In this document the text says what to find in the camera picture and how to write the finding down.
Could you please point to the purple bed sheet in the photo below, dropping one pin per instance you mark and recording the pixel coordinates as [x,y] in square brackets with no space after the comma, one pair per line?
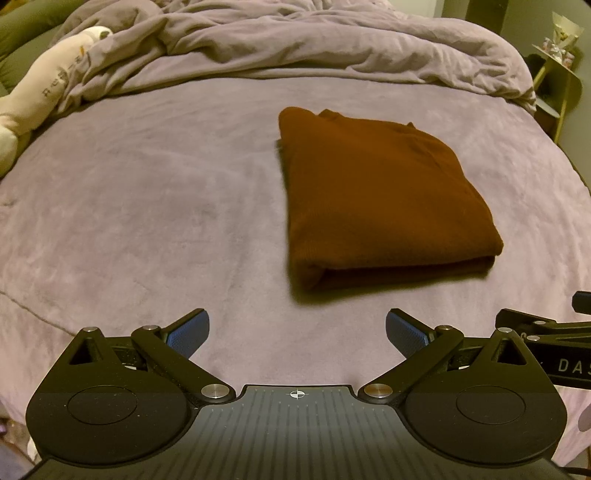
[138,184]

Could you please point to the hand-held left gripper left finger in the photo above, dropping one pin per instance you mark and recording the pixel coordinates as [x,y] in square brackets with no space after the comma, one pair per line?
[187,330]

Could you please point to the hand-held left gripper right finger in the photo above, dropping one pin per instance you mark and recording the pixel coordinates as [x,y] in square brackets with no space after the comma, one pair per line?
[408,332]

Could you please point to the dark door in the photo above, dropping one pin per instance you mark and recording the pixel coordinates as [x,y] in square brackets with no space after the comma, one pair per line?
[485,14]

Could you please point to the small pink bottle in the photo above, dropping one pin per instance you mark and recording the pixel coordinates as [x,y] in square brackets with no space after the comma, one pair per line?
[549,45]
[570,59]

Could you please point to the rust red knit sweater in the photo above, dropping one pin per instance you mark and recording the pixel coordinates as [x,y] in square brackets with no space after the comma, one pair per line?
[378,194]

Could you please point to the long cream plush toy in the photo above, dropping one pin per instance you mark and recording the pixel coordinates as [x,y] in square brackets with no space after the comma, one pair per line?
[32,92]

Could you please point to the yellow side table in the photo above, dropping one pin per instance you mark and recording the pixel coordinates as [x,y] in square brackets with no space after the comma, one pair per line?
[561,83]

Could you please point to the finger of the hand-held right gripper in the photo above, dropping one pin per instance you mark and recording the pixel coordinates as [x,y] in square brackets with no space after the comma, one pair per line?
[545,325]
[582,302]

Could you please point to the purple crumpled duvet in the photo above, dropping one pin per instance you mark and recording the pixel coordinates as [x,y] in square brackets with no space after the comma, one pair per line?
[277,41]

